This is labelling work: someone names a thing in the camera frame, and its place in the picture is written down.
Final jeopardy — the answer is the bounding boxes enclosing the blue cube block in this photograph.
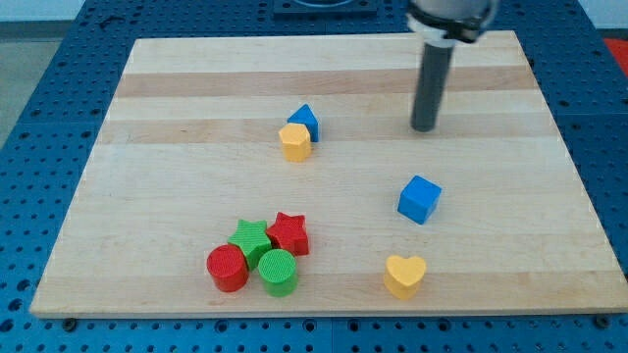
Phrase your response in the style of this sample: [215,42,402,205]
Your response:
[397,176,442,225]

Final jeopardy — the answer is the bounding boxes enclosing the yellow hexagon block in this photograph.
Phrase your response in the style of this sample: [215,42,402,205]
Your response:
[279,123,312,162]

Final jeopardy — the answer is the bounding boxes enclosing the light wooden board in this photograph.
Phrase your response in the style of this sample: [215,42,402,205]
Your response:
[30,31,627,319]

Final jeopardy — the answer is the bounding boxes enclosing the red star block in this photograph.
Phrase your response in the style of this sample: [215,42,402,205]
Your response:
[266,212,310,256]

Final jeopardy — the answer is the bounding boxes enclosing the blue triangular prism block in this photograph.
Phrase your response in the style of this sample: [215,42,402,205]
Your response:
[287,104,320,142]

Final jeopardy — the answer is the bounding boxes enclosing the green star block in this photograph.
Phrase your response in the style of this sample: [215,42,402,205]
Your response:
[228,220,272,271]

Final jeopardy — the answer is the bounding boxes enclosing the green cylinder block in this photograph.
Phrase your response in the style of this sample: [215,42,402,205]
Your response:
[258,249,298,297]

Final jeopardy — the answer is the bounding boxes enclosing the red cylinder block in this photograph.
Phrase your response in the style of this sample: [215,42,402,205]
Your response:
[206,244,249,292]

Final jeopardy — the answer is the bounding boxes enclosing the yellow heart block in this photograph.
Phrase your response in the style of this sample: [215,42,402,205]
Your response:
[383,255,427,300]

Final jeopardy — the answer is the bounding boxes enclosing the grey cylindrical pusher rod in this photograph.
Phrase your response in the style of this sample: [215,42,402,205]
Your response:
[410,41,454,132]

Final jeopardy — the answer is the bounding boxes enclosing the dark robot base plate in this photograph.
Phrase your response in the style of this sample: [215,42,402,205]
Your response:
[272,0,381,19]

